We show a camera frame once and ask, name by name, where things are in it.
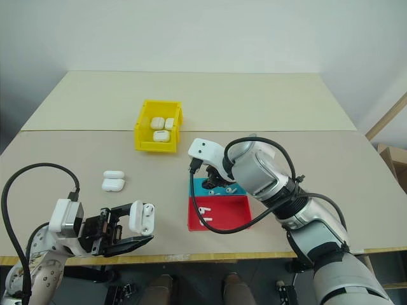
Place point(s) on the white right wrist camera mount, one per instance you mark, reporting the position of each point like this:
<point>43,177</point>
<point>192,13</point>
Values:
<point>206,152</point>

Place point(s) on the red plastic tray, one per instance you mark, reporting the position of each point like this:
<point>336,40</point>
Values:
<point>229,211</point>

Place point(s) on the white earbud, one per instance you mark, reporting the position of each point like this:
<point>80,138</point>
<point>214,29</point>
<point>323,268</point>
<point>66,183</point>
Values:
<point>211,192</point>
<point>230,190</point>
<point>149,210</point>
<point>202,210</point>

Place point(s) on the white earbud case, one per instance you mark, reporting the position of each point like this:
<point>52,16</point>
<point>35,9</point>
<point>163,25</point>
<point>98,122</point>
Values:
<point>113,185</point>
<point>169,124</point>
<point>135,219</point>
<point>114,174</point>
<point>157,123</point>
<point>161,136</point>

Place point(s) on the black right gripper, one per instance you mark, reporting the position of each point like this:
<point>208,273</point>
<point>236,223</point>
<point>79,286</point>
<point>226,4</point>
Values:
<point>219,176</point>

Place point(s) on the black table frame bar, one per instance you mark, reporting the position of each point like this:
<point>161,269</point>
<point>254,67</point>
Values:
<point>299,266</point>
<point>89,274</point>

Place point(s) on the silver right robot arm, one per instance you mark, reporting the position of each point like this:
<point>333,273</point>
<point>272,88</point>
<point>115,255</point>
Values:
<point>318,222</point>

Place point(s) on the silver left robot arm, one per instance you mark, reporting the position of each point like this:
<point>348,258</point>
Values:
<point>44,276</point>

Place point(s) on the black caster bracket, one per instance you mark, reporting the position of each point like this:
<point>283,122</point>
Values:
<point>124,292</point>
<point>285,292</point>

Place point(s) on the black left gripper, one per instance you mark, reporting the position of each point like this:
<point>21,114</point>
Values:
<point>95,233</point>

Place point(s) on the yellow plastic bin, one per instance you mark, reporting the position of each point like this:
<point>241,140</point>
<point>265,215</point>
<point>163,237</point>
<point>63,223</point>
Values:
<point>143,144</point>

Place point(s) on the light wooden frame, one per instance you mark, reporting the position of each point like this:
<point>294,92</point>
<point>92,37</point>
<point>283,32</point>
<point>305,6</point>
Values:
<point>386,273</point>

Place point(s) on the blue plastic tray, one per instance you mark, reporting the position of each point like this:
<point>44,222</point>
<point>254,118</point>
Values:
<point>198,190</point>

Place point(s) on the brown cardboard box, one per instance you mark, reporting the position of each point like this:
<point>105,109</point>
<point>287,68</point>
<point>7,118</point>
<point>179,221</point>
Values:
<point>394,162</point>

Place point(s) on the light wooden beam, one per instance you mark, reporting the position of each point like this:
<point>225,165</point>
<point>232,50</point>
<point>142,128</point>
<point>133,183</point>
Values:
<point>388,116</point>

